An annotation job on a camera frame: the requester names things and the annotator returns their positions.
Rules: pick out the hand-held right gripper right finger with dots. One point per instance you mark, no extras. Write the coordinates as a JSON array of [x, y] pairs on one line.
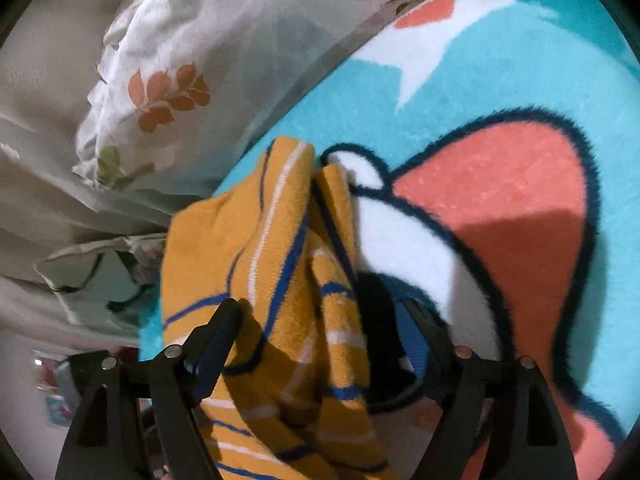
[[407, 340]]

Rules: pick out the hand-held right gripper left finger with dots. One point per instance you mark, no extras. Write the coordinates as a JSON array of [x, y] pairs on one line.
[[207, 375]]

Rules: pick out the orange striped sweater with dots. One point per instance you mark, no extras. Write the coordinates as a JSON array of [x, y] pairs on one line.
[[285, 270]]

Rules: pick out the cartoon print pillow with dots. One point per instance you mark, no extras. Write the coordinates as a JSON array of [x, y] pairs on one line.
[[100, 285]]

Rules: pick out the turquoise cartoon print blanket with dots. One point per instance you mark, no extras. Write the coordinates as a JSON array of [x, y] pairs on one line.
[[500, 170]]

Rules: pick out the white leaf print pillow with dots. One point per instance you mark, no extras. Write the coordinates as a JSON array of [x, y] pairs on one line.
[[210, 70]]

